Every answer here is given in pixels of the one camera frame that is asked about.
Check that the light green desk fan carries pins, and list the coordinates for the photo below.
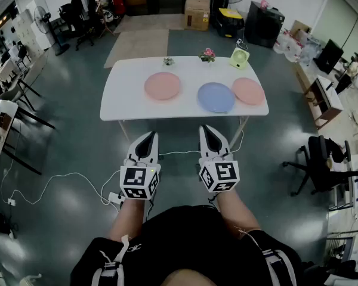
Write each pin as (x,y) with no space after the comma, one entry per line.
(239,58)

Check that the black cabinet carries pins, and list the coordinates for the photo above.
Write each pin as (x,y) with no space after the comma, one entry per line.
(264,25)

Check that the red bag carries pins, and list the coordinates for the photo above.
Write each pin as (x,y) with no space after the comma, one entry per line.
(119,4)

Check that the person's left forearm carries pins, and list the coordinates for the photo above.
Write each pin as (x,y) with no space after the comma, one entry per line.
(128,216)

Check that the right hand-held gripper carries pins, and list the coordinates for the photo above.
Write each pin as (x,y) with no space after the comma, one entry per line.
(220,174)

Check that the beige floor mat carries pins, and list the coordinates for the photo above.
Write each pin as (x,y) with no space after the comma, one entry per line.
(140,46)
(152,22)

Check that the person's right forearm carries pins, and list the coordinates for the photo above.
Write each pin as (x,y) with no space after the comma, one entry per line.
(237,211)

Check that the brown cardboard box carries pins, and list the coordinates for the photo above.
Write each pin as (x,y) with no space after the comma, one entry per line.
(197,10)

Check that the pile of plastic bags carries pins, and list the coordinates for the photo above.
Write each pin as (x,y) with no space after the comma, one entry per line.
(292,46)

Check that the white desk with black legs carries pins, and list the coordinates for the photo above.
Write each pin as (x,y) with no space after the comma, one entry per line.
(1,124)

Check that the small green potted plant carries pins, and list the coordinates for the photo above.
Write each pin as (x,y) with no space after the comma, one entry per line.
(168,61)

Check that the grey chair with black legs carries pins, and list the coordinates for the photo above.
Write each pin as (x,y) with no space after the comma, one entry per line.
(12,94)

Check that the blue plate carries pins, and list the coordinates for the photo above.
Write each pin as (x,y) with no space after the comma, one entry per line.
(216,97)

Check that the white floor power strip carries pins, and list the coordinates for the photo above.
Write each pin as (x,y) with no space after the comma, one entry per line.
(116,197)

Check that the white table leg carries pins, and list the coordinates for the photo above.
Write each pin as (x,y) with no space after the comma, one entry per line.
(123,130)
(238,130)

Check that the black office chair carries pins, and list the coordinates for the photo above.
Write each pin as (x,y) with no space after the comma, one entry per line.
(319,165)

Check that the yellow and black crate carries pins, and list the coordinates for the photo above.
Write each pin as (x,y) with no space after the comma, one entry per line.
(230,22)

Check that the small white power strip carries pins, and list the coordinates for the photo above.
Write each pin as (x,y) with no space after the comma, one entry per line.
(241,42)

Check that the wooden side table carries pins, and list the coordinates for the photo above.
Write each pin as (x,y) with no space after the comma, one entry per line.
(326,100)

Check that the pink plate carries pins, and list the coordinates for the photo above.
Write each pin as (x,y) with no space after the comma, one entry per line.
(248,91)
(162,85)

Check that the person's black shirt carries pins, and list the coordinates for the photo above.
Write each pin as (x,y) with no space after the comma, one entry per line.
(182,240)

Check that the white plug adapter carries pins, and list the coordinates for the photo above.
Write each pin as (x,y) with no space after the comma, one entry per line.
(11,202)

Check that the clothes rack with coats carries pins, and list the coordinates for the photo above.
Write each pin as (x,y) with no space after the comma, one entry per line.
(86,7)

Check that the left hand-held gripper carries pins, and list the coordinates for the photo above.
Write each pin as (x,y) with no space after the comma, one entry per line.
(137,177)

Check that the pink flower on cabinet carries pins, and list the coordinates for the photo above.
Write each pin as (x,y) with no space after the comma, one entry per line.
(264,3)

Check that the pink potted flower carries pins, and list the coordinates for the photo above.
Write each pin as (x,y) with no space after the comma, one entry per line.
(207,54)

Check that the black box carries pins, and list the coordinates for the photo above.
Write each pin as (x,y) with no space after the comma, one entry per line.
(329,57)

